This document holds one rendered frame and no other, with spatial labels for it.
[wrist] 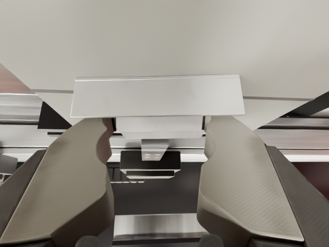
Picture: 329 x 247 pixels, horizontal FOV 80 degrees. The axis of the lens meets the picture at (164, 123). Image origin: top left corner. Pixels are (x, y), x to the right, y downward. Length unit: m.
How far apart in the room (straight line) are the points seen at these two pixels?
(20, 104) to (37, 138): 0.25
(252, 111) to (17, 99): 0.22
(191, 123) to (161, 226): 0.10
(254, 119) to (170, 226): 0.13
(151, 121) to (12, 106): 0.17
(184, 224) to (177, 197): 0.51
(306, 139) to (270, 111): 0.44
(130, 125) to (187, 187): 0.57
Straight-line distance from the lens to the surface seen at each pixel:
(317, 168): 0.97
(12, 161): 0.57
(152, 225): 0.21
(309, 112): 0.65
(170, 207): 0.72
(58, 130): 0.22
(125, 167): 0.40
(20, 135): 0.53
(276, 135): 0.56
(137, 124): 0.17
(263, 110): 0.17
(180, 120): 0.17
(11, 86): 0.24
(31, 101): 0.24
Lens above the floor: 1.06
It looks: 18 degrees down
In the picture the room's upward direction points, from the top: 179 degrees clockwise
